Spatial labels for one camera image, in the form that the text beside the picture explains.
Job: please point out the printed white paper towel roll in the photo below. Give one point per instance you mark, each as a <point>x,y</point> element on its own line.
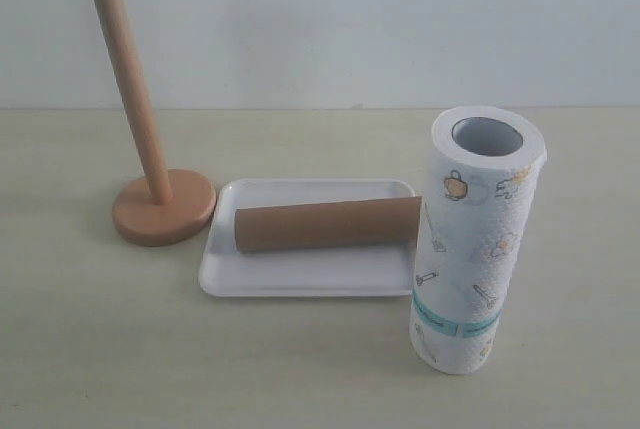
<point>482,171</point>

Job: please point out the white rectangular plastic tray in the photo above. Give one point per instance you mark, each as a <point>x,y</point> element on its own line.
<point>356,271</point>

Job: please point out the brown cardboard tube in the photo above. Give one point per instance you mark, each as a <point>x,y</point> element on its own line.
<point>323,225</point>

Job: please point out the wooden paper towel holder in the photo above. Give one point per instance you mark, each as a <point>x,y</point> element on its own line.
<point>165,206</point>

